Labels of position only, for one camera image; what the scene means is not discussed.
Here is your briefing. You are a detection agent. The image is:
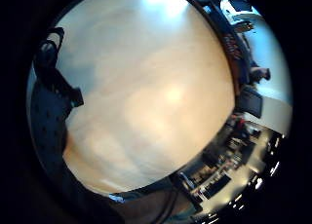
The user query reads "the person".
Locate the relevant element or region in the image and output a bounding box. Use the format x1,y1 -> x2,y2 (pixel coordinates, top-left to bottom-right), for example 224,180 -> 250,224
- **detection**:
189,3 -> 272,89

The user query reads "white desk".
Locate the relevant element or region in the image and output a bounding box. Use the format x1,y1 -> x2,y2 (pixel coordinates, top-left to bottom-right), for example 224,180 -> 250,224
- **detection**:
220,0 -> 262,34

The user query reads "dark laptop screen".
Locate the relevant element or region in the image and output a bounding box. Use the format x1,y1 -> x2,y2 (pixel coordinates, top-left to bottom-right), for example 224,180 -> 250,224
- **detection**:
227,0 -> 254,14

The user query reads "black keyboard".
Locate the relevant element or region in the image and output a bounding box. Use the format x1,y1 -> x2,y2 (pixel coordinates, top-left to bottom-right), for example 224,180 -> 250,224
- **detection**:
202,172 -> 232,200

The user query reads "black computer monitor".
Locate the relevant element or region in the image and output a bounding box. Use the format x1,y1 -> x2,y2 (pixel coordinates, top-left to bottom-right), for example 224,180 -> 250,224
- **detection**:
238,86 -> 264,120

